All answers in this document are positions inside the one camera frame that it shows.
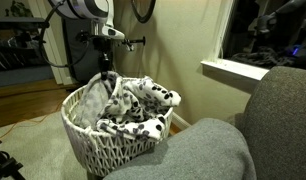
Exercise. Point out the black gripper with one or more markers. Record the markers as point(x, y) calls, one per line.
point(104, 47)

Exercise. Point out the white black spotted blanket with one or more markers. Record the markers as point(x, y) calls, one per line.
point(132, 108)

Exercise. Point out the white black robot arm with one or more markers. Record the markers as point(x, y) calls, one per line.
point(101, 12)

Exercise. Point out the white woven laundry basket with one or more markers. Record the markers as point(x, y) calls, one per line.
point(99, 152)

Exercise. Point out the grey fabric sofa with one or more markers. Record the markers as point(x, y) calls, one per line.
point(265, 142)

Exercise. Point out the dark hanging bag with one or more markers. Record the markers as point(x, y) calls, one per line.
point(81, 55)

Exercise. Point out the white window sill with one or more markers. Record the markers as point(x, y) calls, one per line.
point(241, 69)

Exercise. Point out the black tripod leg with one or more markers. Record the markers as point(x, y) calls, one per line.
point(9, 166)

